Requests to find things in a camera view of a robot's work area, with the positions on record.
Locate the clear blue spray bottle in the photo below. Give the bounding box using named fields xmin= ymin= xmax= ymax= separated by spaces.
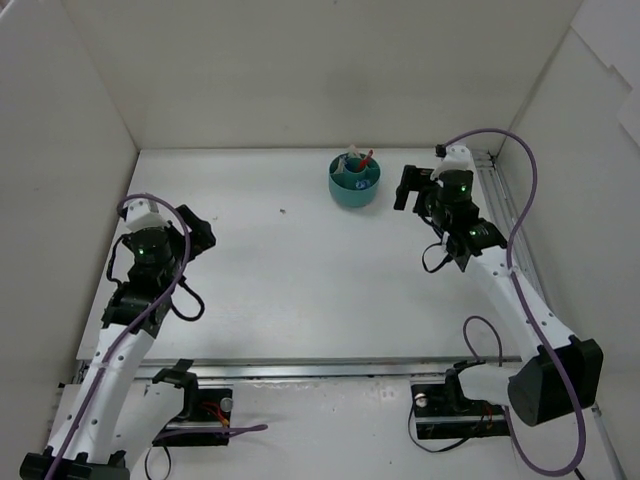
xmin=355 ymin=179 xmax=370 ymax=191

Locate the red gel pen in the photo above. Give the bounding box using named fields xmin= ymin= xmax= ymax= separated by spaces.
xmin=357 ymin=149 xmax=374 ymax=172

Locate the white staples box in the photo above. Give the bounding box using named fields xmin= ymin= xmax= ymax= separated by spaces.
xmin=347 ymin=145 xmax=361 ymax=160

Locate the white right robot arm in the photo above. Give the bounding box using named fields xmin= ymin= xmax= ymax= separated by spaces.
xmin=394 ymin=165 xmax=604 ymax=426

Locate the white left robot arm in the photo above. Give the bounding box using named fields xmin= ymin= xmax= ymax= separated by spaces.
xmin=19 ymin=194 xmax=216 ymax=479

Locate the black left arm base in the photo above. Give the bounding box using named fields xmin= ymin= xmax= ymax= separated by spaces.
xmin=151 ymin=359 xmax=233 ymax=448

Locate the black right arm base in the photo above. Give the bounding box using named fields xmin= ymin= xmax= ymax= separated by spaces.
xmin=411 ymin=383 xmax=510 ymax=441

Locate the teal round desk organizer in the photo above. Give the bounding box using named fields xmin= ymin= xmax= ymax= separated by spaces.
xmin=328 ymin=152 xmax=381 ymax=208

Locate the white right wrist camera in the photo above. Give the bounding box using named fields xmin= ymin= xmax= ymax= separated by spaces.
xmin=430 ymin=144 xmax=473 ymax=181

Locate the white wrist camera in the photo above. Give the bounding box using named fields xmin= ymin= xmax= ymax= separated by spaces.
xmin=430 ymin=144 xmax=473 ymax=181
xmin=120 ymin=199 xmax=168 ymax=232

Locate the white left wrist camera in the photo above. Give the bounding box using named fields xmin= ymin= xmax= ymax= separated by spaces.
xmin=120 ymin=199 xmax=168 ymax=232

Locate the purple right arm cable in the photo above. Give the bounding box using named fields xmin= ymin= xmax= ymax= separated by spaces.
xmin=447 ymin=128 xmax=587 ymax=475

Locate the aluminium rail frame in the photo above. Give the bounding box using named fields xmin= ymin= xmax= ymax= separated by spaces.
xmin=74 ymin=148 xmax=601 ymax=416

